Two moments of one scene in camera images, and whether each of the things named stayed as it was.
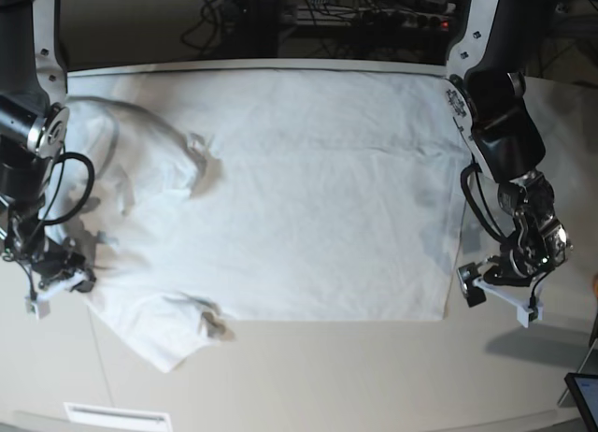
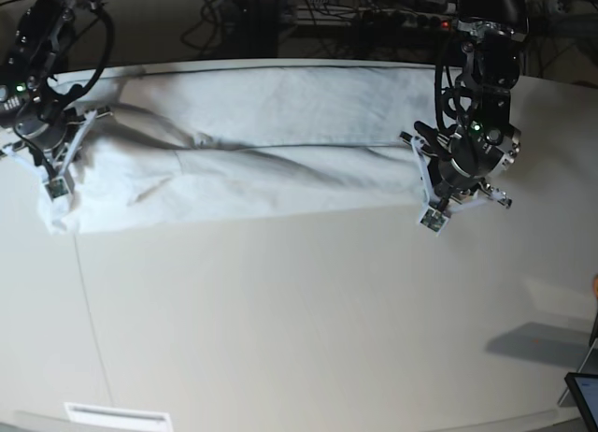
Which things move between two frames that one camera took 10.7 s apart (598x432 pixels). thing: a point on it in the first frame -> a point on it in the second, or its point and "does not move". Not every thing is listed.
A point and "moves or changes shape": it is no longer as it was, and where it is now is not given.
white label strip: [92, 417] does not move
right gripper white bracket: [476, 295] -> [435, 214]
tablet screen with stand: [584, 385] does not move
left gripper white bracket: [38, 303] -> [61, 185]
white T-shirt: [263, 195] moves or changes shape
